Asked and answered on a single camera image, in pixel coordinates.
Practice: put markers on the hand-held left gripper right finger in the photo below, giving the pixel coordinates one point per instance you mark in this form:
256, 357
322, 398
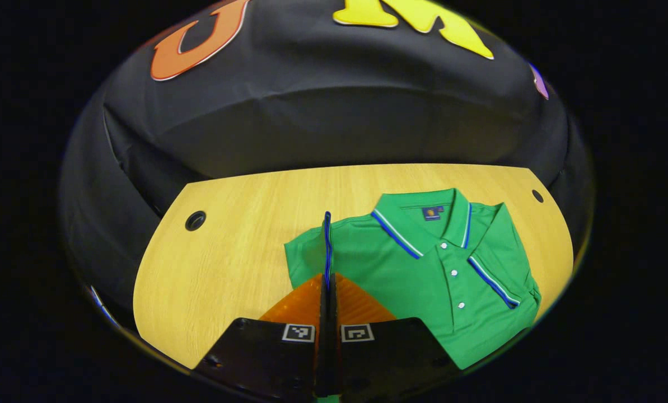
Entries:
389, 352

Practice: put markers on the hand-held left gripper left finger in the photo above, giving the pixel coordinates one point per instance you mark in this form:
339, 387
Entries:
266, 352

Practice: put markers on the green T-shirt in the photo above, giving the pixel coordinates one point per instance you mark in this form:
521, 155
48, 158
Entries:
401, 280

